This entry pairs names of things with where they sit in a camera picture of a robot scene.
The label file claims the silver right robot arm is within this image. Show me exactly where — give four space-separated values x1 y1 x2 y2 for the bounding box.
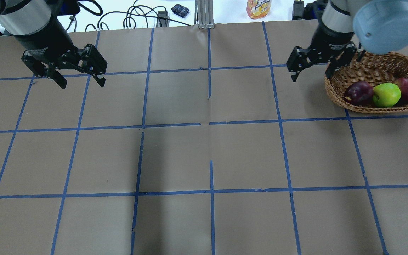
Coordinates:
286 0 408 82

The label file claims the dark red apple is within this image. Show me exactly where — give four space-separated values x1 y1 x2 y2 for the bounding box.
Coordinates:
343 81 374 106

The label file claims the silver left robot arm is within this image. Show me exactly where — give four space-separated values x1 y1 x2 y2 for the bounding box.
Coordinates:
0 0 108 89

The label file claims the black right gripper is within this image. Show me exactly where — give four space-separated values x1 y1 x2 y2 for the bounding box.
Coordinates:
286 21 358 82

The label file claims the black power adapter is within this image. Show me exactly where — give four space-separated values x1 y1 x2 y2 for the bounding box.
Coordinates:
155 10 169 27

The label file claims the orange juice bottle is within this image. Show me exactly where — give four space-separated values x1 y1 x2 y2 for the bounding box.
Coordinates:
246 0 272 19

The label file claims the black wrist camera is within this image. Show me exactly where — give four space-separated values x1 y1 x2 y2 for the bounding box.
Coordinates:
292 0 328 21

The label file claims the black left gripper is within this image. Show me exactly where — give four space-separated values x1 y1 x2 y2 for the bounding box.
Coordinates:
16 18 108 89

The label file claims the wicker oval basket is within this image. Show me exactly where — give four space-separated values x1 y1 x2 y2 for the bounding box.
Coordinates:
324 52 408 114

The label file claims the dark blue pouch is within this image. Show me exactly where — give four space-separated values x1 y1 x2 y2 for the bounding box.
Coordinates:
171 4 190 19

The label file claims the green apple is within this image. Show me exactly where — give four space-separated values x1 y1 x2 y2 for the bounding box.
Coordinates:
372 83 401 108

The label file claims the aluminium frame post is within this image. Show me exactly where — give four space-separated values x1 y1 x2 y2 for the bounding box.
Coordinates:
195 0 215 29

